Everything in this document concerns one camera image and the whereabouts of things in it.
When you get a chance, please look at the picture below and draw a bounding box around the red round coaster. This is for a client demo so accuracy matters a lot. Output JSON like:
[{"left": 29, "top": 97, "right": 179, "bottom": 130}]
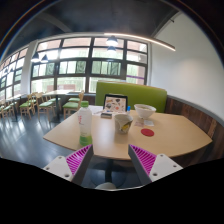
[{"left": 141, "top": 128, "right": 154, "bottom": 137}]

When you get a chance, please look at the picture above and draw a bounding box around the white bowl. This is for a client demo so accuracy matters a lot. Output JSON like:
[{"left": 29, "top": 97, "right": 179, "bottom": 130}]
[{"left": 134, "top": 104, "right": 156, "bottom": 119}]

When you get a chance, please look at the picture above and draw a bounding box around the clear bottle, green cap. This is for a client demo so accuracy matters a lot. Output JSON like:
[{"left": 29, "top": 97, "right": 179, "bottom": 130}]
[{"left": 78, "top": 101, "right": 92, "bottom": 146}]

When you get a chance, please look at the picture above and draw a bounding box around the framed menu stand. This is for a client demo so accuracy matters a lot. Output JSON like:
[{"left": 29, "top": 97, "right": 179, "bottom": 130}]
[{"left": 103, "top": 94, "right": 128, "bottom": 112}]

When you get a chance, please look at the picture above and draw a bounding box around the hanging pendant lamp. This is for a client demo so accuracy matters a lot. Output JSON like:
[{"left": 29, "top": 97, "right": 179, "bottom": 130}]
[
  {"left": 31, "top": 52, "right": 40, "bottom": 63},
  {"left": 106, "top": 35, "right": 118, "bottom": 46}
]

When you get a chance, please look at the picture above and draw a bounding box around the black table pedestal base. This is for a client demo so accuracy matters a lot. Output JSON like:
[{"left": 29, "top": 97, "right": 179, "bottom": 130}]
[{"left": 90, "top": 159, "right": 126, "bottom": 187}]

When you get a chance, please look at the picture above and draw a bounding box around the long linear ceiling light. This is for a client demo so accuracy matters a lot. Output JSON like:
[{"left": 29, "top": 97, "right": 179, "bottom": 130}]
[{"left": 103, "top": 32, "right": 176, "bottom": 52}]

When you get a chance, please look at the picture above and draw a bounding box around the wooden chair, green seat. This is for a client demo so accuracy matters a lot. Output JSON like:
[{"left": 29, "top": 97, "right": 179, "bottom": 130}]
[
  {"left": 63, "top": 91, "right": 84, "bottom": 117},
  {"left": 19, "top": 94, "right": 35, "bottom": 116},
  {"left": 35, "top": 93, "right": 55, "bottom": 118}
]

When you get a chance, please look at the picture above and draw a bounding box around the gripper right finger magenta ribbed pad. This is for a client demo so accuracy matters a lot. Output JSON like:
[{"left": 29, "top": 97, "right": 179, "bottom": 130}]
[{"left": 128, "top": 144, "right": 182, "bottom": 185}]

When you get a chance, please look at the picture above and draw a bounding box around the patterned paper cup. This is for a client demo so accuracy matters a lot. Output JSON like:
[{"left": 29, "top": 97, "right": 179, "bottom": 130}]
[{"left": 114, "top": 114, "right": 133, "bottom": 134}]

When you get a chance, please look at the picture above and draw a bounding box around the white paper card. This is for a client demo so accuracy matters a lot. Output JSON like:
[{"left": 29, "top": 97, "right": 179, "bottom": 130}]
[{"left": 134, "top": 120, "right": 154, "bottom": 127}]

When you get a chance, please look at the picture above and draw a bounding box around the green booth backrest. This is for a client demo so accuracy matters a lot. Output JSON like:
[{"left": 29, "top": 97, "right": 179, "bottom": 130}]
[{"left": 95, "top": 81, "right": 167, "bottom": 113}]

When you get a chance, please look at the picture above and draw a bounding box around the small black box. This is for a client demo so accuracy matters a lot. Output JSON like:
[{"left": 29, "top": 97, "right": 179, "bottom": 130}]
[{"left": 101, "top": 113, "right": 112, "bottom": 119}]

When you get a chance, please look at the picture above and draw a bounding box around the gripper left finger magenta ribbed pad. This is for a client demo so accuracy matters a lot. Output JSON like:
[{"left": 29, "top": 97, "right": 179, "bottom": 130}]
[{"left": 44, "top": 144, "right": 93, "bottom": 185}]

